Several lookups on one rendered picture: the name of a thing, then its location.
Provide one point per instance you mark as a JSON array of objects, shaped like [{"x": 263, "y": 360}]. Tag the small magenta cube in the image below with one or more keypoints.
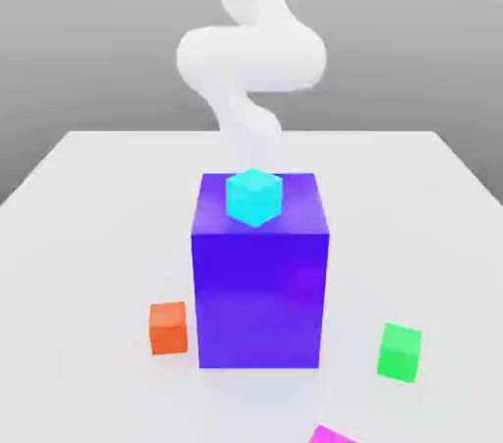
[{"x": 328, "y": 436}]

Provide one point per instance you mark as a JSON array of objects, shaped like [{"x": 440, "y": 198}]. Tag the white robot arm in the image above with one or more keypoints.
[{"x": 251, "y": 58}]

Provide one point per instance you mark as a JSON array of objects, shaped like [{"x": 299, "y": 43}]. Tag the small cyan cube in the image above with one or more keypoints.
[{"x": 254, "y": 199}]

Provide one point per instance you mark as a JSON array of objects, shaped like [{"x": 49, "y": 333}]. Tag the small green cube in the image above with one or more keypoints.
[{"x": 399, "y": 354}]

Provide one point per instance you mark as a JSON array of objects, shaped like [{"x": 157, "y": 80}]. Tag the large blue box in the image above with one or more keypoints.
[{"x": 259, "y": 293}]

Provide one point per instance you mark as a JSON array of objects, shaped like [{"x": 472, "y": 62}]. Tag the small orange cube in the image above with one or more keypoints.
[{"x": 169, "y": 329}]

